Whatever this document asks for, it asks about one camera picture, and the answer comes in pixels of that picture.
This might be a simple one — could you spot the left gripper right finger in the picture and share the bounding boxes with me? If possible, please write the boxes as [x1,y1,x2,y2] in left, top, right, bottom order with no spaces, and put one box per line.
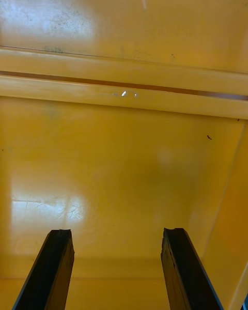
[161,227,224,310]

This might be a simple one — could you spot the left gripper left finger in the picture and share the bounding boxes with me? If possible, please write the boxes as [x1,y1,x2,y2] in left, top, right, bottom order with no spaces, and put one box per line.
[12,228,75,310]

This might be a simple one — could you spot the yellow-orange plastic bin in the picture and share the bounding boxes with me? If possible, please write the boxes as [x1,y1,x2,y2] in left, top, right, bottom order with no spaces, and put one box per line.
[0,74,248,310]
[0,0,248,98]

